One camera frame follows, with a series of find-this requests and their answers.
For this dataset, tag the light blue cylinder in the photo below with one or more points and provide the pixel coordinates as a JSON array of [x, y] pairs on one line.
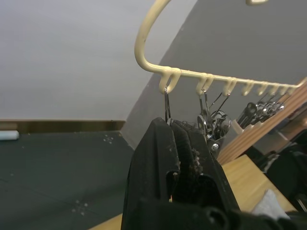
[[9, 135]]

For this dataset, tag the cream clip hanger frame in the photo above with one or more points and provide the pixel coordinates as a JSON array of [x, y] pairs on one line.
[[148, 31]]

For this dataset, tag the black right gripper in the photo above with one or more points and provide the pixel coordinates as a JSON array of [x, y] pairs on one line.
[[295, 172]]

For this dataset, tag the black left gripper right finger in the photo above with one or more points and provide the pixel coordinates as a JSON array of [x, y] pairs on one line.
[[213, 177]]

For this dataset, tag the wooden skirting strip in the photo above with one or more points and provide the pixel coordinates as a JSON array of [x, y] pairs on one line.
[[62, 125]]

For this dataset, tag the black-tipped metal hanger clip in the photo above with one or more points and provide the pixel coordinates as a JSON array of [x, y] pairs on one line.
[[249, 110]]

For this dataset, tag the black ribbed sock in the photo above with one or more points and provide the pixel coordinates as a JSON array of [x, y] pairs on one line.
[[185, 148]]

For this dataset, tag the white sock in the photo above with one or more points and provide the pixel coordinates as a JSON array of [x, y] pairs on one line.
[[268, 203]]

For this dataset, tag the wooden stand beam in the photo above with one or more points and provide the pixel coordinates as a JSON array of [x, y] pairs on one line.
[[259, 134]]

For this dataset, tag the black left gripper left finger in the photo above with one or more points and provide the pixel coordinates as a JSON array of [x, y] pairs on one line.
[[151, 167]]

